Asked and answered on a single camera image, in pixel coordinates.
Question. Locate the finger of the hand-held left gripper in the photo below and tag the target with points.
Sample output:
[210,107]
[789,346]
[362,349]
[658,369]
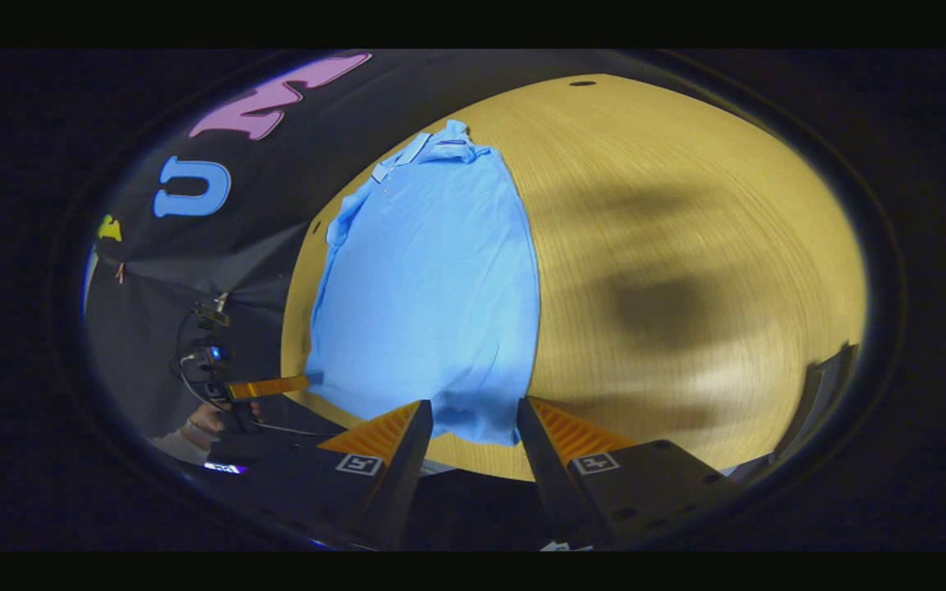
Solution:
[268,387]

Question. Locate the light blue T-shirt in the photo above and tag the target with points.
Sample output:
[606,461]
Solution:
[432,295]

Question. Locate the black backdrop cloth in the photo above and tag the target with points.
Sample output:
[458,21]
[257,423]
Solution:
[276,213]

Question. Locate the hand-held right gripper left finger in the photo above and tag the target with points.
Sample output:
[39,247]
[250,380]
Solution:
[407,476]

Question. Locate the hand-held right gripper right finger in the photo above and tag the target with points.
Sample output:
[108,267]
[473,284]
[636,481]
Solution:
[543,476]

